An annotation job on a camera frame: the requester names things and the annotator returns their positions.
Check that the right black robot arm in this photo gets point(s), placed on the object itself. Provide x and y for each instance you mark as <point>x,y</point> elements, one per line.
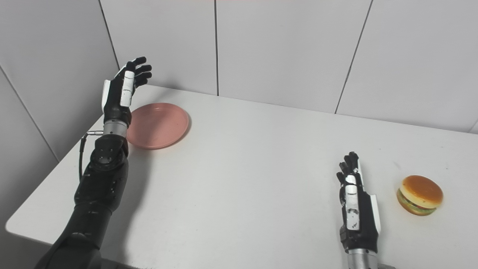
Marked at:
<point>361,259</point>

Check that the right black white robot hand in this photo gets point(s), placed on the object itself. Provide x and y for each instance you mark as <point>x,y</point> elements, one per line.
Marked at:
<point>360,220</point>

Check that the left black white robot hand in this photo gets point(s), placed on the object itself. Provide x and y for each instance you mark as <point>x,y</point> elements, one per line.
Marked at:
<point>116,101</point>

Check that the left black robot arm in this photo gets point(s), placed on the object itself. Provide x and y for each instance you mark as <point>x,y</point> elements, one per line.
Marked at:
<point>98,186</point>

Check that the pink round plate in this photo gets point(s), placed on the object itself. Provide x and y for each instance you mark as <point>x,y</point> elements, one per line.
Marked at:
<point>158,125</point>

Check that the toy hamburger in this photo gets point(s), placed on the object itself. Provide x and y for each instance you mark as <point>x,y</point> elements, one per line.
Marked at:
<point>421,194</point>

